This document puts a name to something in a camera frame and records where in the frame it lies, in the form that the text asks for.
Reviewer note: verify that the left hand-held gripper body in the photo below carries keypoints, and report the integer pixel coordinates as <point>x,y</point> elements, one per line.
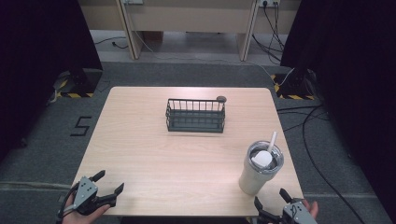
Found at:
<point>84,196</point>

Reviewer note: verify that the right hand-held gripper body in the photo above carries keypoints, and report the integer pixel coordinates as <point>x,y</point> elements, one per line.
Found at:
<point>297,213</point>

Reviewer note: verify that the white tumbler cup with straw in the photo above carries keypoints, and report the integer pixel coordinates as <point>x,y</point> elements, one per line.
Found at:
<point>260,169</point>

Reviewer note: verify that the person's right hand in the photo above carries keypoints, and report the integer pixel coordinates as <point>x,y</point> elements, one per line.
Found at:
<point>311,208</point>

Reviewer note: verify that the person's left hand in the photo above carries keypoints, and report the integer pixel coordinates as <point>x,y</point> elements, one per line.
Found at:
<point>84,216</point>

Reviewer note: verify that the wooden desk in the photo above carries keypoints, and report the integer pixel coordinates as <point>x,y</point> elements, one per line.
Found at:
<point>149,161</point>

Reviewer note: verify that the stand base with hazard stripes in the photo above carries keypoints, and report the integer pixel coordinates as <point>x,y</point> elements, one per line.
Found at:
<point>292,87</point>
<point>77,85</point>

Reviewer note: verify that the small dark round disc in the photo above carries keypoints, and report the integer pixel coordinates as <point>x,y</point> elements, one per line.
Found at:
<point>221,99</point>

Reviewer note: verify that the black curtain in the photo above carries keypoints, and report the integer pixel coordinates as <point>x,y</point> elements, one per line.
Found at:
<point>37,71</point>
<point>351,93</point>

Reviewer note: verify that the beige wooden bench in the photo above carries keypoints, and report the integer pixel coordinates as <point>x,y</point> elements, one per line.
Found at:
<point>186,18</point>

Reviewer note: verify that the white wall socket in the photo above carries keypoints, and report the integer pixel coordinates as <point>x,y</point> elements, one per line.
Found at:
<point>269,3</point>

